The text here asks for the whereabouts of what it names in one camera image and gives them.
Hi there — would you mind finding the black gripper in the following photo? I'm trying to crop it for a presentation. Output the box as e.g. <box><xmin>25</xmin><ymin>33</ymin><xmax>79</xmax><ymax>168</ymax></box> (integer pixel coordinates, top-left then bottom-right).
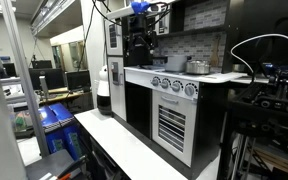
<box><xmin>124</xmin><ymin>14</ymin><xmax>157</xmax><ymax>66</ymax></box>

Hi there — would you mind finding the silver pot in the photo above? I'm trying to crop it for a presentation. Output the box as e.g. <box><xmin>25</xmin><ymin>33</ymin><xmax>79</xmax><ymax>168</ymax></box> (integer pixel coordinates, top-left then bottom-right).
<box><xmin>186</xmin><ymin>60</ymin><xmax>210</xmax><ymax>74</ymax></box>

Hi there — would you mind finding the white toy microwave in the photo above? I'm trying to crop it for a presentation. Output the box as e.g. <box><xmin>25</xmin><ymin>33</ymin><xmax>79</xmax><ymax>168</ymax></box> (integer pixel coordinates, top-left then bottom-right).
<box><xmin>105</xmin><ymin>21</ymin><xmax>123</xmax><ymax>55</ymax></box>

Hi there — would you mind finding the grey ice dispenser panel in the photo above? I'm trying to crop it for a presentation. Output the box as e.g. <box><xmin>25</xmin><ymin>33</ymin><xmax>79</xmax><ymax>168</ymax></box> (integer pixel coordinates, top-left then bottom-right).
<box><xmin>111</xmin><ymin>62</ymin><xmax>119</xmax><ymax>85</ymax></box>

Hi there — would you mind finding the white lower fridge door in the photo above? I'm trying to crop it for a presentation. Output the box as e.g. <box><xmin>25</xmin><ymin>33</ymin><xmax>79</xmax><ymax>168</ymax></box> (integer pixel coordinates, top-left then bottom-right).
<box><xmin>108</xmin><ymin>56</ymin><xmax>126</xmax><ymax>120</ymax></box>

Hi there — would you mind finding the black computer monitor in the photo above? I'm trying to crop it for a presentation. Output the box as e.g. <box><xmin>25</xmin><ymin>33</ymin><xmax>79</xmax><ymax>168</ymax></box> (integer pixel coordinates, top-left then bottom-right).
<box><xmin>66</xmin><ymin>70</ymin><xmax>91</xmax><ymax>92</ymax></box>

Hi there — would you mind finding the white black cylindrical robot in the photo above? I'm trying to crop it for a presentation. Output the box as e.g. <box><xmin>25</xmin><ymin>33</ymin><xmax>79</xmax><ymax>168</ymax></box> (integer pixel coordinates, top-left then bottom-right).
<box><xmin>97</xmin><ymin>65</ymin><xmax>111</xmax><ymax>115</ymax></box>

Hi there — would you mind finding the white toy kitchen unit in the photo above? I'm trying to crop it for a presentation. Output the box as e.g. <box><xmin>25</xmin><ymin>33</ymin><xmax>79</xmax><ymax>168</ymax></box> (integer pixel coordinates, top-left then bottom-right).
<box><xmin>105</xmin><ymin>0</ymin><xmax>233</xmax><ymax>180</ymax></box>

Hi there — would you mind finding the white toy oven door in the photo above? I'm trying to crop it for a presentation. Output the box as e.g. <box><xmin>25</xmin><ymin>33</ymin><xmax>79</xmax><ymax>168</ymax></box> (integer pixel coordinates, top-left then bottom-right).
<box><xmin>152</xmin><ymin>91</ymin><xmax>197</xmax><ymax>167</ymax></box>

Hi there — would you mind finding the white workbench top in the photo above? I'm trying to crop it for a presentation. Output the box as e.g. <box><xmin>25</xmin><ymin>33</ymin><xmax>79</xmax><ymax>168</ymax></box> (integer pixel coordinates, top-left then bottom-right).
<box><xmin>75</xmin><ymin>109</ymin><xmax>187</xmax><ymax>180</ymax></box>

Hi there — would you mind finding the blue storage box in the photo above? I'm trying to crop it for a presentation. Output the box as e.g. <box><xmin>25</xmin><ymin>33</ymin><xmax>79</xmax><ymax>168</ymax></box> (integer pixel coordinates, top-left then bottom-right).
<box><xmin>38</xmin><ymin>103</ymin><xmax>83</xmax><ymax>160</ymax></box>

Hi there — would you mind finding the white cable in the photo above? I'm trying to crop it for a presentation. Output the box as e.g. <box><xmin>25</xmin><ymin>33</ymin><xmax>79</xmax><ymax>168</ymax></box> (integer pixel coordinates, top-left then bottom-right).
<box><xmin>230</xmin><ymin>33</ymin><xmax>288</xmax><ymax>75</ymax></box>

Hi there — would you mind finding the aluminium frame post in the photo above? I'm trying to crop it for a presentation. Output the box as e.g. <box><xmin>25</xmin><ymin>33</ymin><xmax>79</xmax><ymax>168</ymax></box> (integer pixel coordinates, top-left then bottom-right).
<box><xmin>0</xmin><ymin>0</ymin><xmax>49</xmax><ymax>157</ymax></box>

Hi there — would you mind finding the black metal frame rack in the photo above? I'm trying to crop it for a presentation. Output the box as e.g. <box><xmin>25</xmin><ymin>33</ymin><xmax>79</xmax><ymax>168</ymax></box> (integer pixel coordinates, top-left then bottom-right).
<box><xmin>218</xmin><ymin>68</ymin><xmax>288</xmax><ymax>180</ymax></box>

